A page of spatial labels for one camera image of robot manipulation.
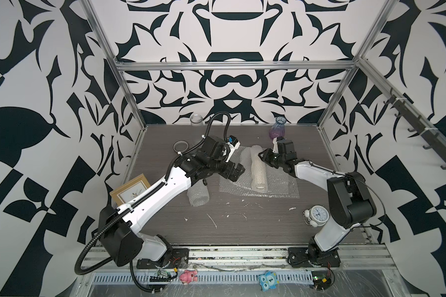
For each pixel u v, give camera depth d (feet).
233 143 2.13
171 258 2.18
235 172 2.17
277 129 3.54
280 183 3.08
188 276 2.25
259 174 3.00
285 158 2.44
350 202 1.56
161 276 2.39
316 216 2.65
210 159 1.83
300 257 2.45
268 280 2.25
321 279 2.33
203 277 2.33
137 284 2.25
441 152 1.80
